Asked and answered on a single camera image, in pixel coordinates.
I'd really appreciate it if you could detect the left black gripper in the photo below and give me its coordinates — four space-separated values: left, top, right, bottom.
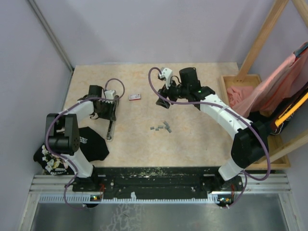
96 99 116 121

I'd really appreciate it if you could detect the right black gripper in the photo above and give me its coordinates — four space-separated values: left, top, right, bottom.
156 77 189 109

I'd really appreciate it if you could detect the black silver stapler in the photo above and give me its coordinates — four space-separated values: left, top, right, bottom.
106 95 119 141

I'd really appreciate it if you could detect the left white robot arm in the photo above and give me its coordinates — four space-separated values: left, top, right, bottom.
45 85 119 191

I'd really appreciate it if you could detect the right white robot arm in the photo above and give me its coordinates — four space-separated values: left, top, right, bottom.
154 67 270 191

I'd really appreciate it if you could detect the red staple box sleeve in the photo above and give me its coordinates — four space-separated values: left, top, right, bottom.
128 93 141 101

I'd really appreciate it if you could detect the black floral t-shirt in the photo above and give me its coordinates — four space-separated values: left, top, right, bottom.
33 127 109 176

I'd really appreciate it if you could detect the dark navy garment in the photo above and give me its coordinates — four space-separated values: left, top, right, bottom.
248 89 308 135

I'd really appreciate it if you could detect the wooden tray box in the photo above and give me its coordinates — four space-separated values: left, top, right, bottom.
220 74 291 170

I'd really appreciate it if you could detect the pink cloth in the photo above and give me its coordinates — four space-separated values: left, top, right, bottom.
227 42 308 117

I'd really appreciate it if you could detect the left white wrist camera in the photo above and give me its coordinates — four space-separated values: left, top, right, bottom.
104 90 116 103

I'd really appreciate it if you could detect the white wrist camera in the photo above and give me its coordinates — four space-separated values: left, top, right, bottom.
158 67 173 89
104 90 116 103

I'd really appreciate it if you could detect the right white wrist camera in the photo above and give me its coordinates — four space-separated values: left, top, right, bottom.
158 67 173 89

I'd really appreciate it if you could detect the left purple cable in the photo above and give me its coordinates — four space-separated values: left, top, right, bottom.
45 78 126 210

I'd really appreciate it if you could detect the purple cable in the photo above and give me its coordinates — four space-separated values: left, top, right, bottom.
148 66 271 209
45 78 126 210

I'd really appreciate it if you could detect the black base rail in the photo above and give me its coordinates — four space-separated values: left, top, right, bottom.
73 167 243 200

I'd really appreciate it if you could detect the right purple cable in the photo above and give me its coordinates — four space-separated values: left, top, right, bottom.
148 66 271 209

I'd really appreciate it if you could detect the wooden rack frame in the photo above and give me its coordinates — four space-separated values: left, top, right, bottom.
233 0 308 162

